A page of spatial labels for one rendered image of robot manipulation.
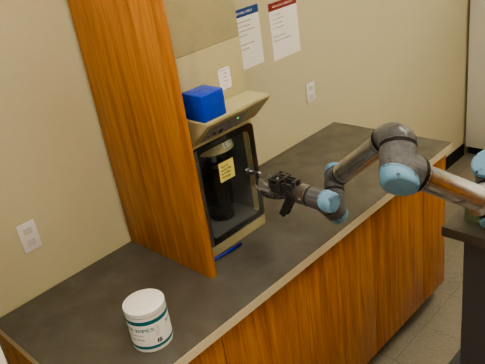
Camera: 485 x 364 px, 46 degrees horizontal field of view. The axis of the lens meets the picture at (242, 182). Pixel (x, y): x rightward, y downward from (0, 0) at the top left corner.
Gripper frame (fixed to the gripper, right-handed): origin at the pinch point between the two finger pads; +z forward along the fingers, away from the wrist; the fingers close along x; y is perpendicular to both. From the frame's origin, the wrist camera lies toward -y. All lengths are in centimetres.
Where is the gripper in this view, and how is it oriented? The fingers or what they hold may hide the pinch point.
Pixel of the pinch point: (259, 186)
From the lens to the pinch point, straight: 221.5
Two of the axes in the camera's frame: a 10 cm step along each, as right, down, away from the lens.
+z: -7.2, -2.1, 6.6
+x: -6.7, 4.4, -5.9
